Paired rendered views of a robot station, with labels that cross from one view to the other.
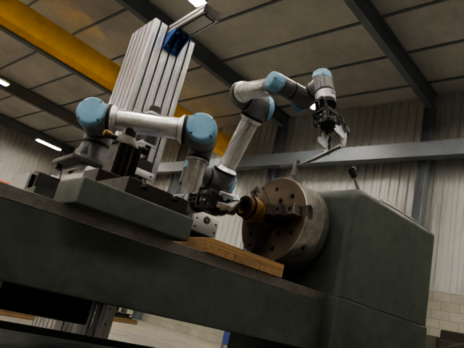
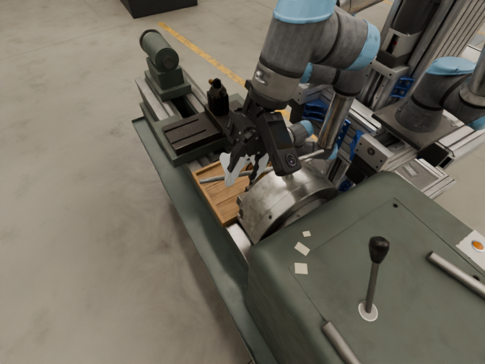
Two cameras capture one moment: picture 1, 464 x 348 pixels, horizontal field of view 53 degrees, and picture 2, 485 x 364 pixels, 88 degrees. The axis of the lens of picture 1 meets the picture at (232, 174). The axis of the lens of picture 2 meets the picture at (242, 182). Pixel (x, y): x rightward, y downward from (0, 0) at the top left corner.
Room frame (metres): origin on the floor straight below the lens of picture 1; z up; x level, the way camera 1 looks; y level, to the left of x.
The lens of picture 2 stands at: (1.56, -0.66, 1.80)
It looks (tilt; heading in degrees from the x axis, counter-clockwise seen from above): 54 degrees down; 96
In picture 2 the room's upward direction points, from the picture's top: straight up
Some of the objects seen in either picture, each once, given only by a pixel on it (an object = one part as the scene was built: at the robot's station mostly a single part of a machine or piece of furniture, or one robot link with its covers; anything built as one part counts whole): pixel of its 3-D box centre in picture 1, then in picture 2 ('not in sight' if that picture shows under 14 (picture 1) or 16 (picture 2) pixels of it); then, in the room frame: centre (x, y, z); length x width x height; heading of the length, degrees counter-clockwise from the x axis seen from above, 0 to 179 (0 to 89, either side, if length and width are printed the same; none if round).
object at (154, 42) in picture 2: not in sight; (162, 63); (0.92, 0.74, 1.01); 0.30 x 0.20 x 0.29; 127
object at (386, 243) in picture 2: (351, 172); (378, 248); (1.77, -0.47, 1.38); 0.04 x 0.03 x 0.05; 127
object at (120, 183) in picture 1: (117, 200); (208, 125); (1.28, 0.29, 0.95); 0.43 x 0.18 x 0.04; 37
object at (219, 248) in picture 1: (209, 255); (242, 181); (1.48, 0.01, 0.89); 0.36 x 0.30 x 0.04; 37
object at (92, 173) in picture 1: (120, 189); (222, 116); (1.35, 0.31, 1.00); 0.20 x 0.10 x 0.05; 127
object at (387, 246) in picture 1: (341, 256); (382, 318); (1.91, -0.52, 1.06); 0.59 x 0.48 x 0.39; 127
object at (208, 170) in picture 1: (195, 172); (444, 81); (2.14, 0.17, 1.33); 0.13 x 0.12 x 0.14; 117
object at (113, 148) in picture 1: (121, 163); (218, 102); (1.33, 0.32, 1.07); 0.07 x 0.07 x 0.10; 37
